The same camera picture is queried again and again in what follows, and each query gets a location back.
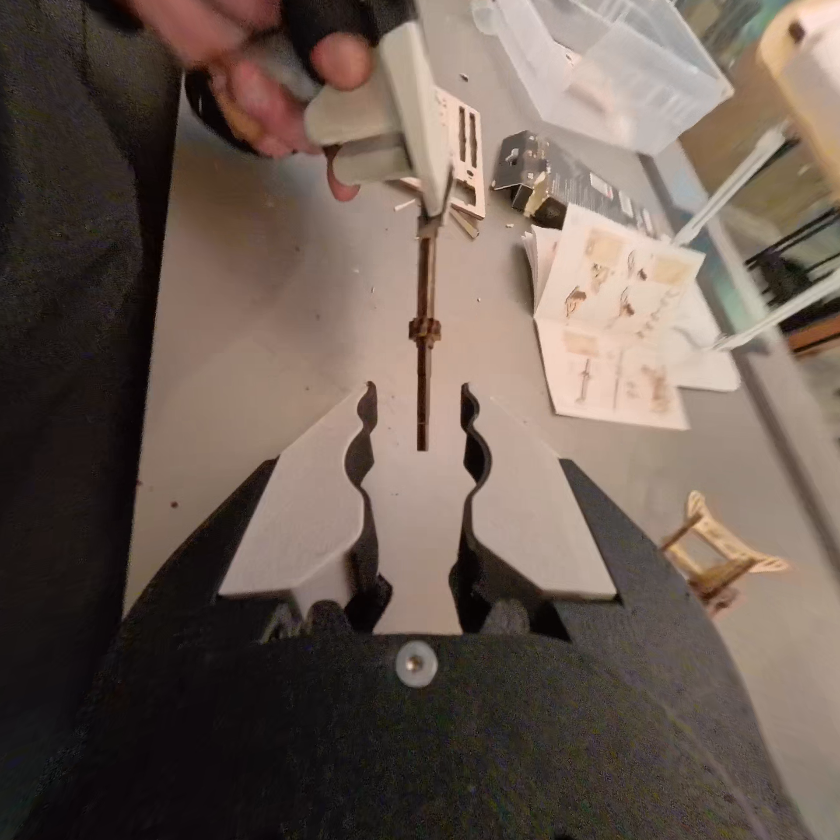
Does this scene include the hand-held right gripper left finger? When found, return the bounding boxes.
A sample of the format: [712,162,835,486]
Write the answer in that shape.
[220,382,392,632]

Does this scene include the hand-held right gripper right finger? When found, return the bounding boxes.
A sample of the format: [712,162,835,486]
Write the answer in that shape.
[449,384,618,632]

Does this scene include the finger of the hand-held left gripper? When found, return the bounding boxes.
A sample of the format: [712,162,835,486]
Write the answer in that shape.
[303,21,455,217]
[328,146,421,186]

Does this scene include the wooden rod with gear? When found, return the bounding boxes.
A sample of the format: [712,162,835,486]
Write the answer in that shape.
[408,213,443,452]

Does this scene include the wooden model assembly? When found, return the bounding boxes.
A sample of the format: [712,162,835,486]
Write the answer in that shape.
[659,491,790,616]

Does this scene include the person's left hand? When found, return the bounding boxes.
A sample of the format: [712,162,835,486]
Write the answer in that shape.
[131,0,374,201]

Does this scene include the laser-cut wooden part sheet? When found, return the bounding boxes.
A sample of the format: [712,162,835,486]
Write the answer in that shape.
[420,88,488,229]

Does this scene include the black cardboard box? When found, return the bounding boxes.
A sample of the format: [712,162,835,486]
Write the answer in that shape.
[492,130,657,238]

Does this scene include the open instruction booklet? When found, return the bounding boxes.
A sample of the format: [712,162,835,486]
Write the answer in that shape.
[523,203,742,432]

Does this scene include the clear plastic container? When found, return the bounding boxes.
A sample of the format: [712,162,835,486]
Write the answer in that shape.
[472,0,735,157]

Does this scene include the person's dark clothing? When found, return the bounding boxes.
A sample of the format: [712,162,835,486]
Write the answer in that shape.
[0,0,186,729]

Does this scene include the white paper roll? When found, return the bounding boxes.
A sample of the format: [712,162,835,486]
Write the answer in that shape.
[760,0,840,161]

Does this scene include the white metal frame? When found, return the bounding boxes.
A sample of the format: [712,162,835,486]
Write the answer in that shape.
[672,121,840,355]

